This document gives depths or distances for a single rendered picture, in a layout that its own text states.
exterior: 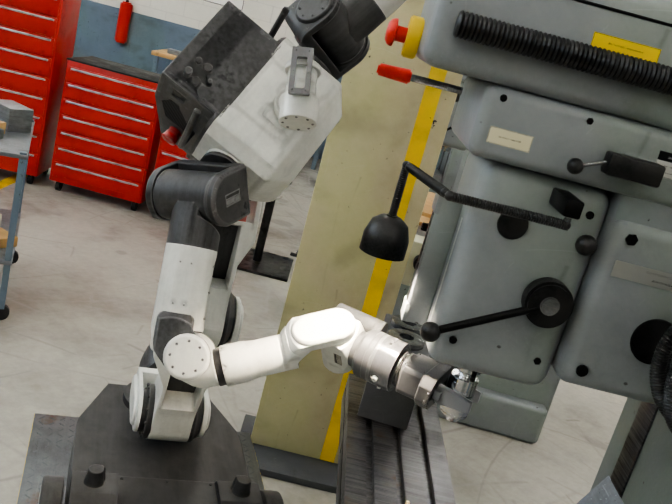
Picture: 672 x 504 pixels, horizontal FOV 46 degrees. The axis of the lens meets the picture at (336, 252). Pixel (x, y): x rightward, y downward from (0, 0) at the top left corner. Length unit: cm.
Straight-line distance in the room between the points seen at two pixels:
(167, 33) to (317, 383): 773
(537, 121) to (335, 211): 195
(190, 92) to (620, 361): 83
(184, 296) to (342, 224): 170
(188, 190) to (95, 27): 938
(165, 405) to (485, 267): 112
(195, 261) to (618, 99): 71
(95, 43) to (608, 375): 985
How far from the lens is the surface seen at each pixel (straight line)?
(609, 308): 119
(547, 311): 115
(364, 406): 185
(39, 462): 242
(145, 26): 1053
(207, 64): 145
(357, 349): 133
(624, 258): 117
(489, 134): 109
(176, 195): 138
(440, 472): 176
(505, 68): 107
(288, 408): 329
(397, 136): 294
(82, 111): 617
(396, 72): 128
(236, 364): 135
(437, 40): 106
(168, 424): 209
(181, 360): 133
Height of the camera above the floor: 176
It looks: 16 degrees down
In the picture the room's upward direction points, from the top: 15 degrees clockwise
